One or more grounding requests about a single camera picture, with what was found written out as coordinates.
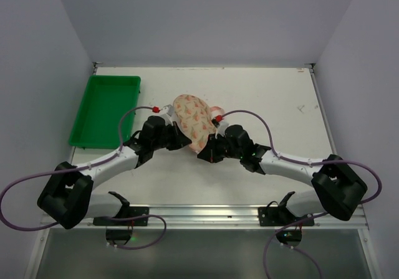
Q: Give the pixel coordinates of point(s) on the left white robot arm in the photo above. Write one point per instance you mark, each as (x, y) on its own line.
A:
(68, 195)

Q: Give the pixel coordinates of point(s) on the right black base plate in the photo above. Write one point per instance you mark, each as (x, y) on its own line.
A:
(276, 216)

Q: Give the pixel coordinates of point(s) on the floral laundry bag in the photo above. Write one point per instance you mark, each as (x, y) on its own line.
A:
(195, 117)

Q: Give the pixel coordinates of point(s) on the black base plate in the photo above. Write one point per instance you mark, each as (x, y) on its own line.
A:
(126, 213)
(276, 216)

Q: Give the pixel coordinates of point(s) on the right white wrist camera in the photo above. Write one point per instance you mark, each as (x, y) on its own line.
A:
(220, 124)

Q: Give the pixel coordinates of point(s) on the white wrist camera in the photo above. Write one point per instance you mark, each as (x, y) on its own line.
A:
(168, 114)
(220, 124)

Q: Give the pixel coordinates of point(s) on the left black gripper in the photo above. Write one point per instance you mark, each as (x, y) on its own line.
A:
(174, 134)

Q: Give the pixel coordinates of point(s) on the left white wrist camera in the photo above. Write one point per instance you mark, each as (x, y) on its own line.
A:
(168, 114)

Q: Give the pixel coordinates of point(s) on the green plastic tray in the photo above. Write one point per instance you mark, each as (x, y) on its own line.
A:
(106, 99)

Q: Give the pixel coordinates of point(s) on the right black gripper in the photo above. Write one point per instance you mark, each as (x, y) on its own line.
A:
(214, 148)

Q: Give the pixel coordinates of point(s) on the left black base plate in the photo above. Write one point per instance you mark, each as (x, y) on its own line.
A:
(126, 213)

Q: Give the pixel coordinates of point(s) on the aluminium mounting rail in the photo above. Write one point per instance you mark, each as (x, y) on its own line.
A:
(238, 217)

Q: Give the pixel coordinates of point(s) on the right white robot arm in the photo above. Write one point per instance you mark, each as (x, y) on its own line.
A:
(336, 189)

